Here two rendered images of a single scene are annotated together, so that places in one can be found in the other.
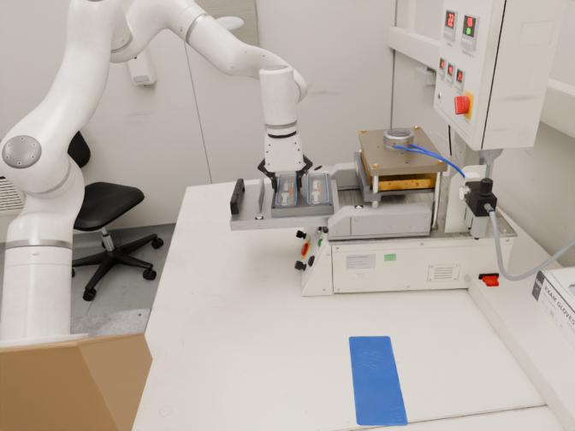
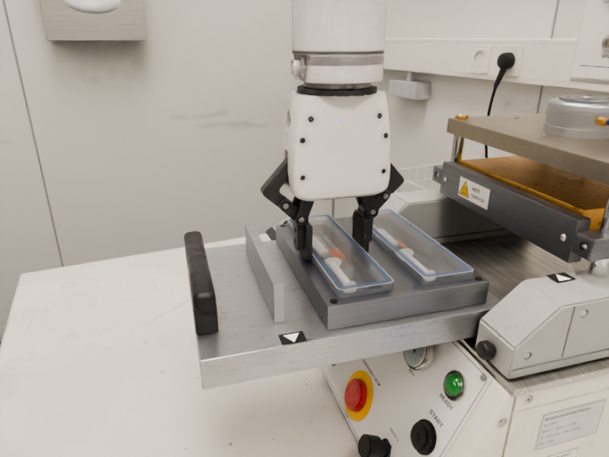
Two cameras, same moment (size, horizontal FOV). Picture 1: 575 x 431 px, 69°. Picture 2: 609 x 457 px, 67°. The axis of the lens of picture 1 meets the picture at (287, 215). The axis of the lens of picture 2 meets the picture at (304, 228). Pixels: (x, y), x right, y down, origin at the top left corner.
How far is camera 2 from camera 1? 0.73 m
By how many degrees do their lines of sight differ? 21
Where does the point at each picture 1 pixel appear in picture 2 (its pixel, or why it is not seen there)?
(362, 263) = (573, 429)
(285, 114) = (372, 18)
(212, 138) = (64, 194)
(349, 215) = (571, 304)
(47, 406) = not seen: outside the picture
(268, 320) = not seen: outside the picture
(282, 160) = (343, 165)
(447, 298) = not seen: outside the picture
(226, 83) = (88, 102)
